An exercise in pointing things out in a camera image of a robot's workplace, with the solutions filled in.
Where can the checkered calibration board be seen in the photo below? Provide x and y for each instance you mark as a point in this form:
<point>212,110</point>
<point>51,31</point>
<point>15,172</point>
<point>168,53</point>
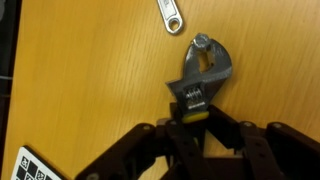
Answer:
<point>31,168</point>

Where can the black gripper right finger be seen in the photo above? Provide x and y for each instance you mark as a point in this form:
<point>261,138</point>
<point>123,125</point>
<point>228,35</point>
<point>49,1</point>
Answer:
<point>266,150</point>

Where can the silver flat wrench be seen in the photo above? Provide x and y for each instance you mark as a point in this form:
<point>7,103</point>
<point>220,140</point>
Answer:
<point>166,8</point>

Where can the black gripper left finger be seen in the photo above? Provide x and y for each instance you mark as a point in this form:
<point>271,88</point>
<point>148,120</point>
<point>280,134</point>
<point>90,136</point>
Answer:
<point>146,150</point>

